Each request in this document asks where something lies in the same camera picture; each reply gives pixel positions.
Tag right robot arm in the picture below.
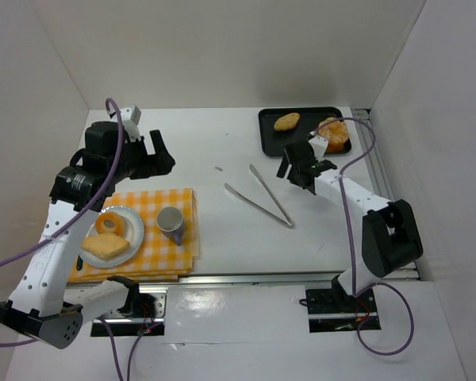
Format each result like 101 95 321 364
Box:
277 137 423 297

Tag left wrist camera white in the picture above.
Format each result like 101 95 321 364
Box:
120 105 141 142

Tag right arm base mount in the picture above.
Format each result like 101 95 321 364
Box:
298 289 381 333

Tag orange cupcake-shaped bread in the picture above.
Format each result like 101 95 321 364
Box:
317 117 349 153

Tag stainless steel tongs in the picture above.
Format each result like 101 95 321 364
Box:
224 164 296 229

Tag black baking tray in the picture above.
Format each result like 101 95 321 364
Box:
258 106 343 158

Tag purple mug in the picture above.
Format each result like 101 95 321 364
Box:
155 206 186 246

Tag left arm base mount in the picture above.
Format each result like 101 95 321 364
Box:
103 291 167 337

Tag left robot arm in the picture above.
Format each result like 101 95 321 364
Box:
0 121 175 349

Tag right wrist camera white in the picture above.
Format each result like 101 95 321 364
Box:
308 134 329 161

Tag yellow checkered cloth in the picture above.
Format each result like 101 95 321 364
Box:
68 188 199 283

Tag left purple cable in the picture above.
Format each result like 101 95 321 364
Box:
0 98 125 275

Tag small oval bread roll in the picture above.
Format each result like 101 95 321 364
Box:
274 113 301 132

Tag glazed ring donut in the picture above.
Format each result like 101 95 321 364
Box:
94 211 127 237

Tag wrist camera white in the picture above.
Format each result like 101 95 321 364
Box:
308 134 329 161
120 105 141 142

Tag wedge-shaped bread slice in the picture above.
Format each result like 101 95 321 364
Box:
82 233 130 260

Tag aluminium rail frame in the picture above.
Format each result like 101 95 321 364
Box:
351 109 420 281

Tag white paper plate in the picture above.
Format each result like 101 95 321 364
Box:
79 206 144 268

